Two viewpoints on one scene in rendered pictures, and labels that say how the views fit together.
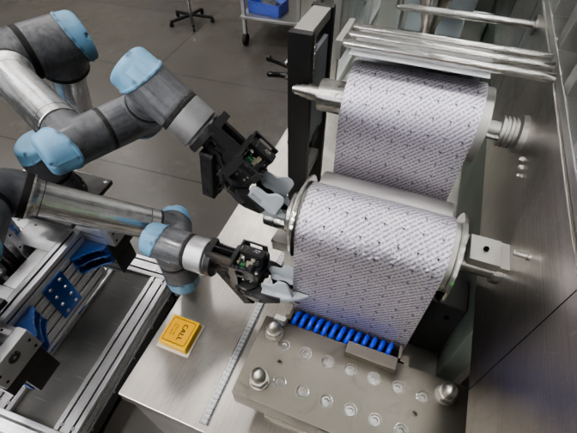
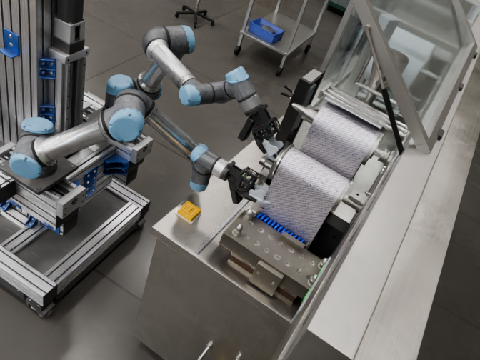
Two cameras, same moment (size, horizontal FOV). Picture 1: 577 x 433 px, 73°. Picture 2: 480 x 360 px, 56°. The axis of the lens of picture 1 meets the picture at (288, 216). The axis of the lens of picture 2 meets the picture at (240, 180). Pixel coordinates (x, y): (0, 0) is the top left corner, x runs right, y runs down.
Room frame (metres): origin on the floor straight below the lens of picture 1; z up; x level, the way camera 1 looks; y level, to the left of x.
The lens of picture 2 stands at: (-0.90, 0.18, 2.23)
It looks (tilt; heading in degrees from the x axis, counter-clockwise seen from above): 40 degrees down; 356
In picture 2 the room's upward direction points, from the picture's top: 21 degrees clockwise
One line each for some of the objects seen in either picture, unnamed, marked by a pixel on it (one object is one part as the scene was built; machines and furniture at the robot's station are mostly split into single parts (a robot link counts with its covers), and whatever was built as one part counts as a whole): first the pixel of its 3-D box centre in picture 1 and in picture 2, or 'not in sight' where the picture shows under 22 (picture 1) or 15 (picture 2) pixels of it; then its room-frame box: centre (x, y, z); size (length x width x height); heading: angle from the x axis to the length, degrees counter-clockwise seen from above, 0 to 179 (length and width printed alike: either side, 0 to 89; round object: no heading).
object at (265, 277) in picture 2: not in sight; (266, 278); (0.13, -0.09, 0.96); 0.10 x 0.03 x 0.11; 69
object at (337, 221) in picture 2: (374, 295); (301, 222); (0.43, -0.19, 1.00); 0.33 x 0.07 x 0.20; 69
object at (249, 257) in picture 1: (237, 265); (239, 178); (0.44, 0.10, 1.12); 0.12 x 0.08 x 0.09; 69
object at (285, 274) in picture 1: (289, 275); (264, 191); (0.41, 0.00, 1.12); 0.09 x 0.03 x 0.06; 70
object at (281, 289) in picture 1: (283, 289); (260, 196); (0.38, 0.01, 1.12); 0.09 x 0.03 x 0.06; 68
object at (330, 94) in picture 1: (335, 96); (311, 114); (0.69, -0.09, 1.33); 0.06 x 0.06 x 0.06; 69
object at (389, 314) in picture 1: (352, 304); (291, 212); (0.35, -0.12, 1.11); 0.23 x 0.01 x 0.18; 69
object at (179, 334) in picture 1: (180, 333); (188, 211); (0.39, 0.25, 0.91); 0.07 x 0.07 x 0.02; 69
